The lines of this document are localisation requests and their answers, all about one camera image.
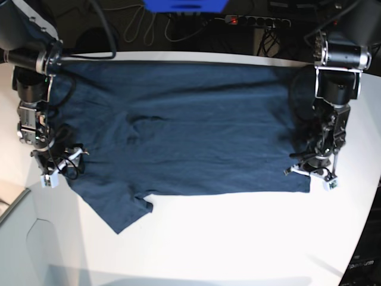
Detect grey metal frame edge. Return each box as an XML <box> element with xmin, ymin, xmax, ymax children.
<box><xmin>0</xmin><ymin>188</ymin><xmax>31</xmax><ymax>225</ymax></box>

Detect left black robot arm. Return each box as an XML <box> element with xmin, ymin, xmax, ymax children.
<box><xmin>284</xmin><ymin>1</ymin><xmax>380</xmax><ymax>182</ymax></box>

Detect grey cable loops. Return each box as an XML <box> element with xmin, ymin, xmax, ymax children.
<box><xmin>123</xmin><ymin>11</ymin><xmax>191</xmax><ymax>45</ymax></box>

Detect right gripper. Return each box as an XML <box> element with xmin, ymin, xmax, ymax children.
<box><xmin>30</xmin><ymin>145</ymin><xmax>89</xmax><ymax>180</ymax></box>

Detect blue plastic box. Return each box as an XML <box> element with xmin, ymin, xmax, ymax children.
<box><xmin>143</xmin><ymin>0</ymin><xmax>228</xmax><ymax>13</ymax></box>

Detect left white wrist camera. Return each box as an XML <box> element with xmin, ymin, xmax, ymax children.
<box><xmin>323</xmin><ymin>177</ymin><xmax>339</xmax><ymax>191</ymax></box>

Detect black power strip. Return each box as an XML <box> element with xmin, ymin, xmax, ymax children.
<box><xmin>224</xmin><ymin>15</ymin><xmax>292</xmax><ymax>29</ymax></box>

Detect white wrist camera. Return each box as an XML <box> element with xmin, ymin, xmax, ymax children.
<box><xmin>40</xmin><ymin>173</ymin><xmax>59</xmax><ymax>188</ymax></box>
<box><xmin>323</xmin><ymin>177</ymin><xmax>339</xmax><ymax>191</ymax></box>

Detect dark blue t-shirt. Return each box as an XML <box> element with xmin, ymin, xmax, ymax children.
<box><xmin>50</xmin><ymin>62</ymin><xmax>310</xmax><ymax>233</ymax></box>

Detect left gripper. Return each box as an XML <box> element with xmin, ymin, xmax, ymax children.
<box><xmin>283</xmin><ymin>150</ymin><xmax>338</xmax><ymax>181</ymax></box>

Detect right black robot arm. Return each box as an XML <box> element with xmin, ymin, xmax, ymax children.
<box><xmin>1</xmin><ymin>1</ymin><xmax>117</xmax><ymax>186</ymax></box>

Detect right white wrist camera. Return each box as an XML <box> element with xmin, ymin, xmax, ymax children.
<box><xmin>40</xmin><ymin>173</ymin><xmax>59</xmax><ymax>188</ymax></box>

